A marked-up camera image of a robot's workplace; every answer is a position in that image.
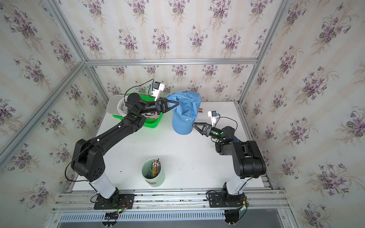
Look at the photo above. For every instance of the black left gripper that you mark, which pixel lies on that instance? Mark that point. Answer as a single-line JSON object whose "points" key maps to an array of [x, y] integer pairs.
{"points": [[160, 106]]}

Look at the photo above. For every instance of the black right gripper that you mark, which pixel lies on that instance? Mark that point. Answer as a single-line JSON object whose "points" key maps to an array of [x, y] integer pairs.
{"points": [[207, 130]]}

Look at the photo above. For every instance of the light blue baseball cap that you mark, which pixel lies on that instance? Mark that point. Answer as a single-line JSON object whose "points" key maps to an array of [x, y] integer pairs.
{"points": [[185, 114]]}

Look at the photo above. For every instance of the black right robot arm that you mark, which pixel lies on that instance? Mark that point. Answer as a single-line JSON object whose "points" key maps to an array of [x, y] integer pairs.
{"points": [[248, 162]]}

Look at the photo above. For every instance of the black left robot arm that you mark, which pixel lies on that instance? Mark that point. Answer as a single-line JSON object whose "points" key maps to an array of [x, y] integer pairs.
{"points": [[88, 160]]}

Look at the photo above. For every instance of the pink baseball cap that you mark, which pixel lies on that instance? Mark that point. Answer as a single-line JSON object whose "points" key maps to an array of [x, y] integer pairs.
{"points": [[153, 115]]}

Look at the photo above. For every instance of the white baseball cap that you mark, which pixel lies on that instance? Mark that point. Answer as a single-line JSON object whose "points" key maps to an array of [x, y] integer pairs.
{"points": [[116, 106]]}

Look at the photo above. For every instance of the green plastic basket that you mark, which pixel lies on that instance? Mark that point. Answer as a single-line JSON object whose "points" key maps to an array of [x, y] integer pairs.
{"points": [[150, 123]]}

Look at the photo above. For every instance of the coloured pencils bundle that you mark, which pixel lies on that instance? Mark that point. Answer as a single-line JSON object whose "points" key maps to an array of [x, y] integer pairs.
{"points": [[155, 169]]}

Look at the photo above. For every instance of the green pencil cup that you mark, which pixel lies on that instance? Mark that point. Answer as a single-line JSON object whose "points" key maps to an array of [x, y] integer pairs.
{"points": [[155, 182]]}

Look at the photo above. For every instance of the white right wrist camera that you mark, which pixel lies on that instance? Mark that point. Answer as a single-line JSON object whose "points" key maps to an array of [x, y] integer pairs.
{"points": [[214, 117]]}

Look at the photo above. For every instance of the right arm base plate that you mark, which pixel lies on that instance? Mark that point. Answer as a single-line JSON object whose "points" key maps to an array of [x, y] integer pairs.
{"points": [[223, 199]]}

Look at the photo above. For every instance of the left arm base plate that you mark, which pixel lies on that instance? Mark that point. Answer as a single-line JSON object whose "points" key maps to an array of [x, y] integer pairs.
{"points": [[122, 201]]}

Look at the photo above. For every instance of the aluminium mounting rail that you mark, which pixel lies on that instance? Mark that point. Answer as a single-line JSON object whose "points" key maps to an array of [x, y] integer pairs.
{"points": [[170, 200]]}

